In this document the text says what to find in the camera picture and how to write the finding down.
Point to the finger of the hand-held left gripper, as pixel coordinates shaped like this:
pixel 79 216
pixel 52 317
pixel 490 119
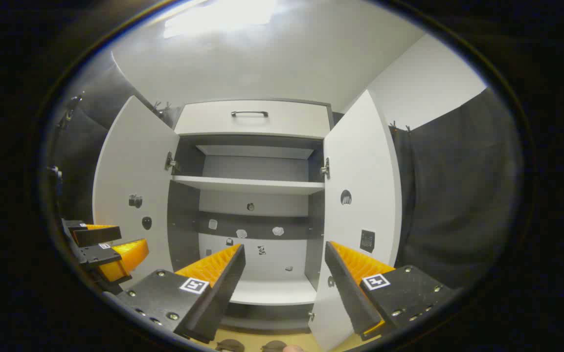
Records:
pixel 96 236
pixel 97 254

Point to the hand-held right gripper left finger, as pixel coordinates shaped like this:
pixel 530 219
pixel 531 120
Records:
pixel 223 293

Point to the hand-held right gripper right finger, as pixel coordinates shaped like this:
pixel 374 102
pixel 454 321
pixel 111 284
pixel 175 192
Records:
pixel 348 293

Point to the brown fuzzy shoe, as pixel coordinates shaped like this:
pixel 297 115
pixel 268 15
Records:
pixel 230 346
pixel 274 346

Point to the white cabinet door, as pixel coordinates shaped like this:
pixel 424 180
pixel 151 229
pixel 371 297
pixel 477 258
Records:
pixel 130 161
pixel 360 161

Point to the white shoe cabinet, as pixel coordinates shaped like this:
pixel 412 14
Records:
pixel 257 186

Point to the metal door hinge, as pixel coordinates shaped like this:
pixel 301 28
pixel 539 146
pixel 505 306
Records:
pixel 326 169
pixel 170 161

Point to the white cabinet drawer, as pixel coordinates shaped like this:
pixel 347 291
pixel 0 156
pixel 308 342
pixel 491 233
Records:
pixel 291 120

